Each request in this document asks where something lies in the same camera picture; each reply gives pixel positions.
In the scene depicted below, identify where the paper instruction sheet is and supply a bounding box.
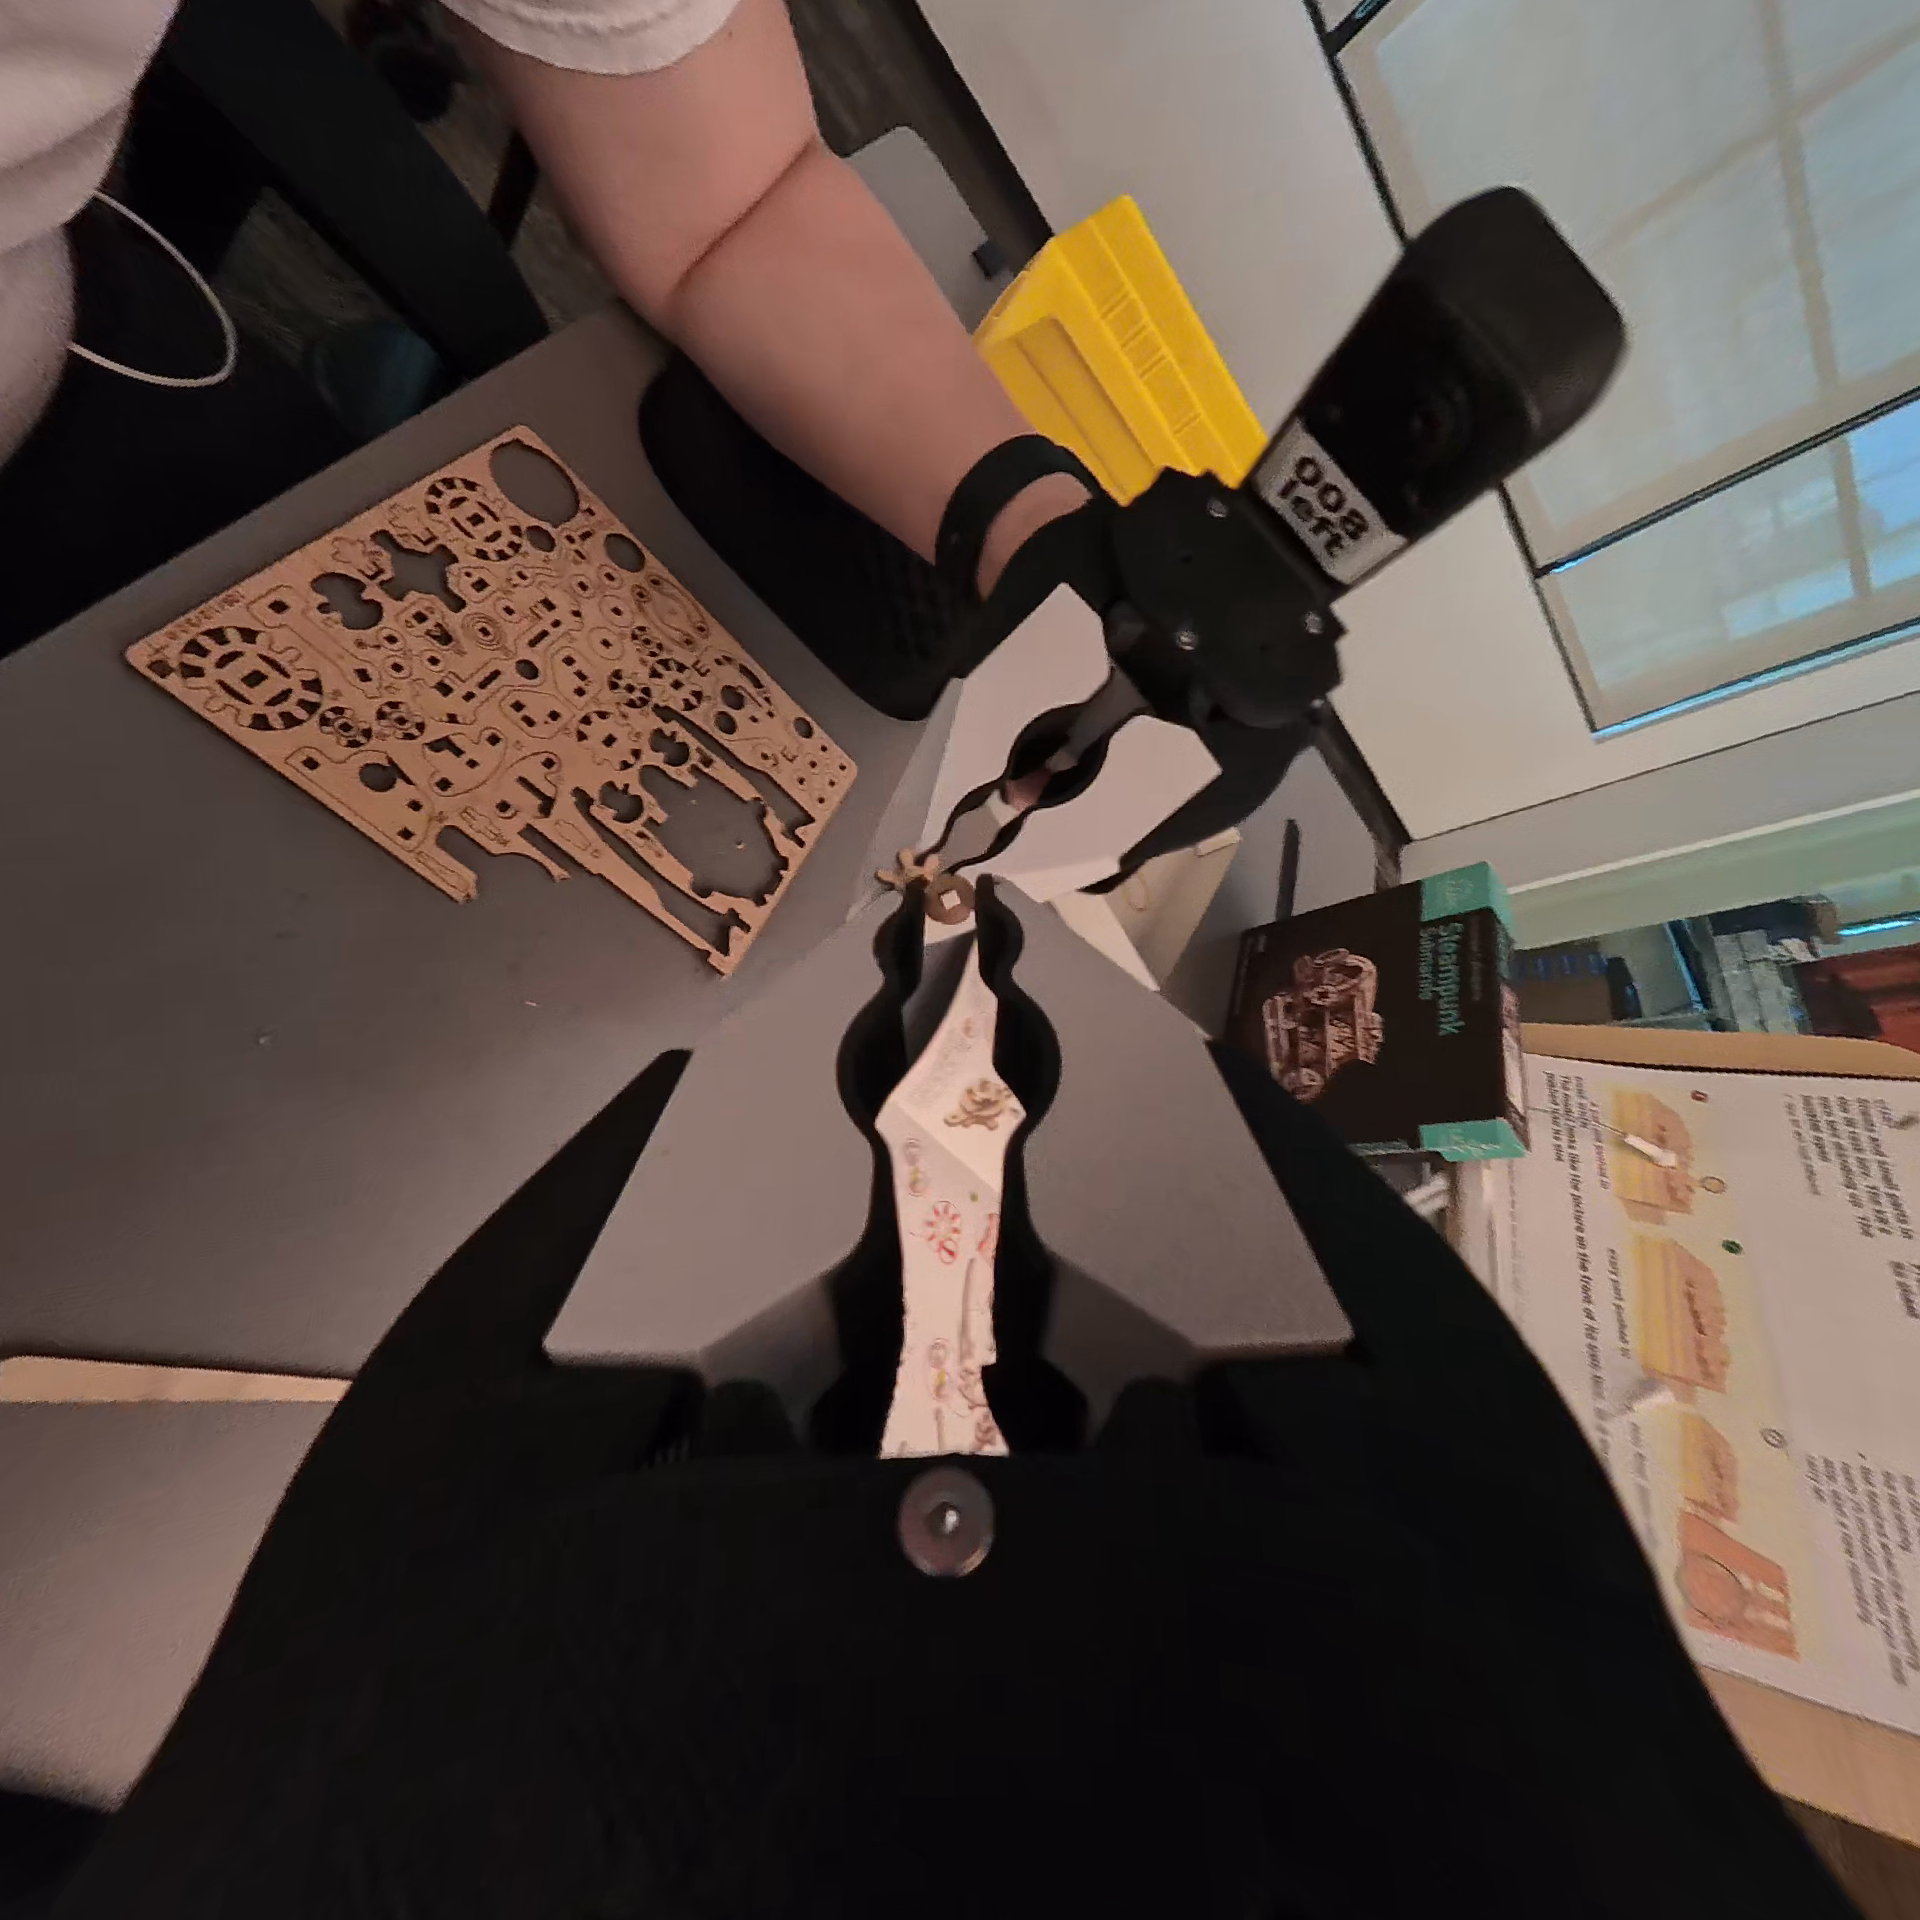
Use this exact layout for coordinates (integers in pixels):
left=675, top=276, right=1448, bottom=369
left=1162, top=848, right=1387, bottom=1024
left=1446, top=1020, right=1920, bottom=1920

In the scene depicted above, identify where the plain plywood sheet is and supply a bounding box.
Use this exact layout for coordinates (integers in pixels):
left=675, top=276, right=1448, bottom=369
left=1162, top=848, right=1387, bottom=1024
left=0, top=1355, right=357, bottom=1409

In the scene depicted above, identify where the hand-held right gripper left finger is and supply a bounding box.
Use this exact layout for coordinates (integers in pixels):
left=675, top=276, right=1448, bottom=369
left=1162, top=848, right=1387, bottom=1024
left=542, top=900, right=923, bottom=1454

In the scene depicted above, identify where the black textured wrist rest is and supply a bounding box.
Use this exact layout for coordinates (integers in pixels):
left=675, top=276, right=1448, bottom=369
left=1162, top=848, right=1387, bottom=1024
left=635, top=353, right=978, bottom=726

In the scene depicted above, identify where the printed instruction sheet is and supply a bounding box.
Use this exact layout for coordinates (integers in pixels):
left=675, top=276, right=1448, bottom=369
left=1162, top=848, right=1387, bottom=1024
left=876, top=930, right=1920, bottom=1743

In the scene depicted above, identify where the window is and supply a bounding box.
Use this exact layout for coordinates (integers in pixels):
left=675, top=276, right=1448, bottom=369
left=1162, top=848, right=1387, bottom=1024
left=1304, top=0, right=1920, bottom=740

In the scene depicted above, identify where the thin white cable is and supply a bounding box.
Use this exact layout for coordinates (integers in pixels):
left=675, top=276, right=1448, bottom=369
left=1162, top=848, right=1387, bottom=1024
left=65, top=193, right=241, bottom=393

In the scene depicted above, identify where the shelf with stored goods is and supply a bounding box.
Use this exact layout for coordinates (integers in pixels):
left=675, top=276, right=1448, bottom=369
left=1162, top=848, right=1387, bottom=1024
left=1505, top=896, right=1920, bottom=1041

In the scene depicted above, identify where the person's left forearm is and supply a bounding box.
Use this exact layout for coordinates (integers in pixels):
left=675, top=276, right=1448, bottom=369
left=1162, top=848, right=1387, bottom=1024
left=479, top=0, right=1120, bottom=602

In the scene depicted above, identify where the black and teal kit box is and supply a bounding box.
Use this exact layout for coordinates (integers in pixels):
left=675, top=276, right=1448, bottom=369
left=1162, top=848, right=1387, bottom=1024
left=1222, top=862, right=1531, bottom=1165

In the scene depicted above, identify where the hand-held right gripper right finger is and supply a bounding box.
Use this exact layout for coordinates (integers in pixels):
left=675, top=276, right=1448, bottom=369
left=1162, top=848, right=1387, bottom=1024
left=971, top=877, right=1355, bottom=1454

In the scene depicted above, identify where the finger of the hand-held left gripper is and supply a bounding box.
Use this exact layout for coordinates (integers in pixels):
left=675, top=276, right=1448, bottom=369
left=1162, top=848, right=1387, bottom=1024
left=914, top=589, right=1134, bottom=881
left=951, top=702, right=1325, bottom=903

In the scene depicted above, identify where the black chair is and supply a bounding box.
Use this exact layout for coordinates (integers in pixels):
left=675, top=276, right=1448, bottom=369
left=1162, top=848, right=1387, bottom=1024
left=150, top=0, right=550, bottom=439

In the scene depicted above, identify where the stack of yellow bins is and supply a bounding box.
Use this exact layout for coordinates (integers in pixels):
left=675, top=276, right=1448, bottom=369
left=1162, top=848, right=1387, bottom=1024
left=971, top=195, right=1270, bottom=504

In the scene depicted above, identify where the laser-cut wooden parts sheet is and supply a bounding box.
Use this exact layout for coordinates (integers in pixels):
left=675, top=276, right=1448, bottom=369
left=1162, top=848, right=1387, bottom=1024
left=126, top=425, right=860, bottom=978

